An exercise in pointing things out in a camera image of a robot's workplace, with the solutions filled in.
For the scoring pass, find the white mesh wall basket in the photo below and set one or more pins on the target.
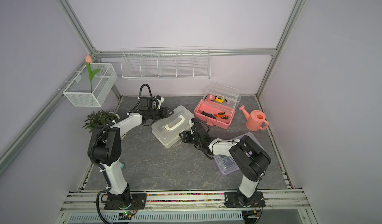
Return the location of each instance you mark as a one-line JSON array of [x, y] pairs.
[[78, 91]]

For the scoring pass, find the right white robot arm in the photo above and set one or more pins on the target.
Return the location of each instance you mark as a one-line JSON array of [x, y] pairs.
[[249, 156]]

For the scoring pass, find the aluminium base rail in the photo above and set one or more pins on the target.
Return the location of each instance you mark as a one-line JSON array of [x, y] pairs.
[[167, 207]]

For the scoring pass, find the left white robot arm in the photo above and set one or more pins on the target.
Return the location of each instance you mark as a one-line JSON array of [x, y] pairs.
[[105, 145]]

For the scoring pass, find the yellow tape measure pink box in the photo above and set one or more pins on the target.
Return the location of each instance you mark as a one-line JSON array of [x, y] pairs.
[[219, 99]]

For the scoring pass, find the pink toolbox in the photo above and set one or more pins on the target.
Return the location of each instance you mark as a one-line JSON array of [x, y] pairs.
[[229, 106]]

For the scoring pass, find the purple clear-lid toolbox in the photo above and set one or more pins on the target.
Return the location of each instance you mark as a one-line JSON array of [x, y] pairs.
[[226, 164]]

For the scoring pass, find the pink artificial tulip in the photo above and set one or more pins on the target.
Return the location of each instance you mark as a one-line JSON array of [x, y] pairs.
[[91, 72]]

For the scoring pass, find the pink watering can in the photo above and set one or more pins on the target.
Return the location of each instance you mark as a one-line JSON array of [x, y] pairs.
[[255, 120]]

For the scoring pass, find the green potted plant white pot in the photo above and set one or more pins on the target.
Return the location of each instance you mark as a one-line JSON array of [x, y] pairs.
[[99, 118]]

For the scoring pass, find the white wire wall shelf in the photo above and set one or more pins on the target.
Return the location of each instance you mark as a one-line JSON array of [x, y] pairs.
[[166, 63]]

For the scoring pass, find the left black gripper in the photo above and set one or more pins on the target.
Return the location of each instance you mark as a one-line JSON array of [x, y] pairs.
[[165, 114]]

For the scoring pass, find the white toolbox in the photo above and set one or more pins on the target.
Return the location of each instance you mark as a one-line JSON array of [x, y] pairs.
[[167, 130]]

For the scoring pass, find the black yellow screwdriver pink box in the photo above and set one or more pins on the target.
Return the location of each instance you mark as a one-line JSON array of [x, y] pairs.
[[208, 114]]

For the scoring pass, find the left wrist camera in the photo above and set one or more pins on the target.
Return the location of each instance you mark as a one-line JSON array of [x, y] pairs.
[[159, 101]]

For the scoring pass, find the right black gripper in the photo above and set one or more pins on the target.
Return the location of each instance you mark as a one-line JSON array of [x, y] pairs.
[[184, 137]]

